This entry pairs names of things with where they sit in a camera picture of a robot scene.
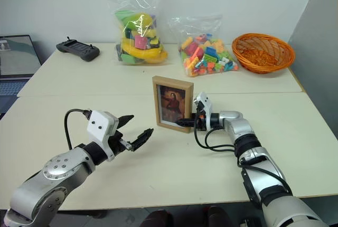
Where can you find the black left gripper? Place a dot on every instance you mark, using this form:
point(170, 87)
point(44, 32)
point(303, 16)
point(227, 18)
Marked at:
point(117, 142)

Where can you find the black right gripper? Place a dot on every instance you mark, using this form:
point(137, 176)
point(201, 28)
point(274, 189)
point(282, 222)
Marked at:
point(200, 121)

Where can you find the wooden picture frame with portrait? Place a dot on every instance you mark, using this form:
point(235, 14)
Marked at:
point(173, 105)

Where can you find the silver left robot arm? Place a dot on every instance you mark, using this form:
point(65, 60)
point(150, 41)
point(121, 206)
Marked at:
point(55, 174)

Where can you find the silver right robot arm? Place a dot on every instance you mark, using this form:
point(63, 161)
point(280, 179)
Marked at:
point(264, 166)

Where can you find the clear bag of colourful blocks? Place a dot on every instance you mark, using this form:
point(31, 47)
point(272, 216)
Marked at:
point(208, 55)

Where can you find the clear bag of toy fruit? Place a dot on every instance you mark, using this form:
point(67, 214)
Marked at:
point(140, 39)

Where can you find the dark red rounded shape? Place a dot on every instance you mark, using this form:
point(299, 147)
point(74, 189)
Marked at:
point(157, 219)

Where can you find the black handheld controller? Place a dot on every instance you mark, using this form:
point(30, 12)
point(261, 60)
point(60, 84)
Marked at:
point(79, 50)

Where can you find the orange wicker basket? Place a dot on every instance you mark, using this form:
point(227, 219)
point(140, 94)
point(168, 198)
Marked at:
point(262, 52)

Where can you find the grey laptop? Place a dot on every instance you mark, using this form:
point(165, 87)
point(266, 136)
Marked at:
point(16, 55)

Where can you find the grey partition panel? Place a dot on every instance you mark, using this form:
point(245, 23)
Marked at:
point(317, 52)

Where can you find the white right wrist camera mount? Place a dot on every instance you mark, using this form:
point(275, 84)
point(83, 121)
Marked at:
point(207, 105)

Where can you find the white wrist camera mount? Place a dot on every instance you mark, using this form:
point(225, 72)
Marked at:
point(207, 105)
point(99, 129)

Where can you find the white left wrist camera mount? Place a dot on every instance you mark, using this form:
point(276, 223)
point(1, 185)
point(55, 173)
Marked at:
point(99, 129)

